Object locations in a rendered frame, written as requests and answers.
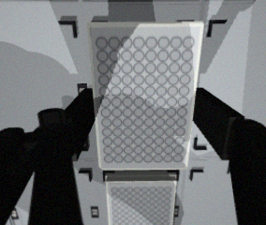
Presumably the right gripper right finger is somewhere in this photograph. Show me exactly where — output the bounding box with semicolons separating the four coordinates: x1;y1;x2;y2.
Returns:
193;87;266;225

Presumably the white rectangular deck plate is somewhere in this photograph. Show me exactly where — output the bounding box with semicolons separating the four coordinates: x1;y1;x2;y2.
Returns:
0;0;266;225

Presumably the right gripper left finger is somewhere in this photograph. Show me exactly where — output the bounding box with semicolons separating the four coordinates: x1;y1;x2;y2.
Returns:
0;88;95;225

